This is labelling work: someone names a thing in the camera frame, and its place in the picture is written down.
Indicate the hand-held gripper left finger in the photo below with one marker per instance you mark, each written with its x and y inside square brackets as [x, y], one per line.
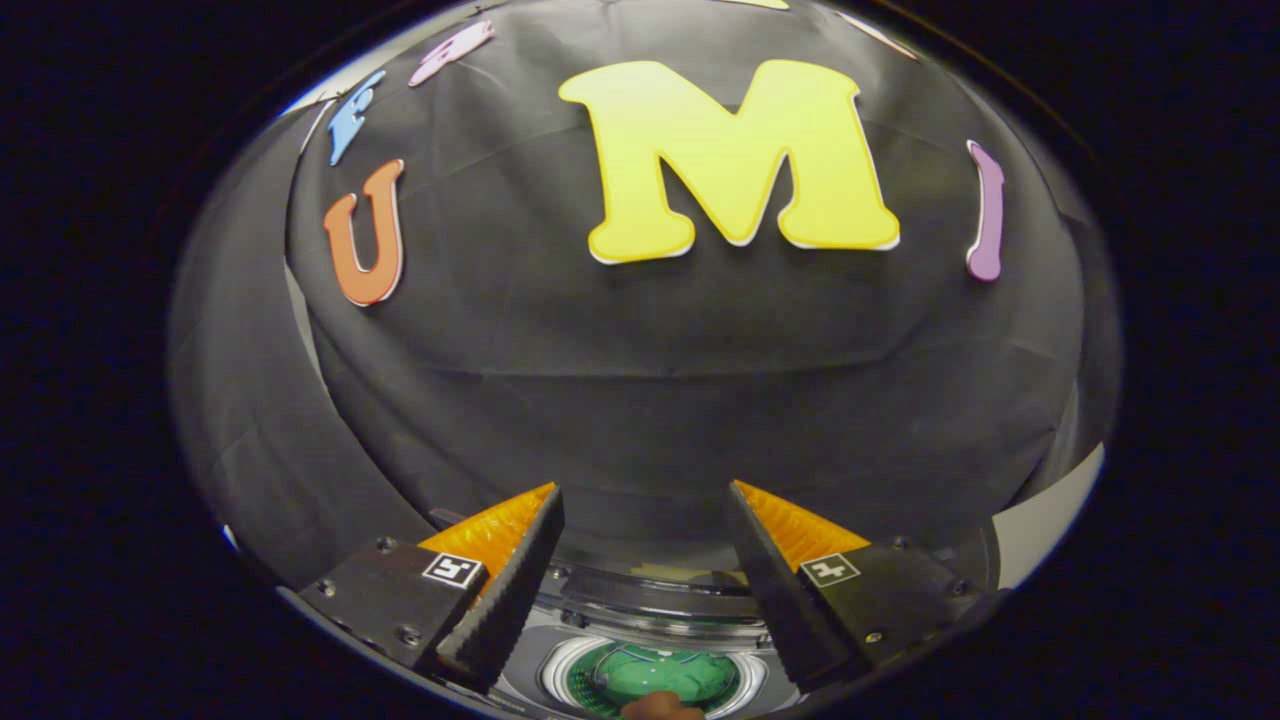
[510, 600]

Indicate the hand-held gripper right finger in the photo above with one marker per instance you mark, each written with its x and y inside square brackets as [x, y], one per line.
[775, 590]

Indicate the grey top-load washing machine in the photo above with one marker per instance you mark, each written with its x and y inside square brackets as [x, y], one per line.
[640, 615]

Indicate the dark washing machine lid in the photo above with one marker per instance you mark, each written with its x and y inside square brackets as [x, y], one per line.
[650, 550]

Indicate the green polo shirt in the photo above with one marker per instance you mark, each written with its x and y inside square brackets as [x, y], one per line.
[650, 670]

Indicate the black backdrop cloth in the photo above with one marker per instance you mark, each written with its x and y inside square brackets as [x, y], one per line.
[640, 350]

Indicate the beige cabinet with dark top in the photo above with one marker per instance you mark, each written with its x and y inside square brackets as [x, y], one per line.
[1045, 515]

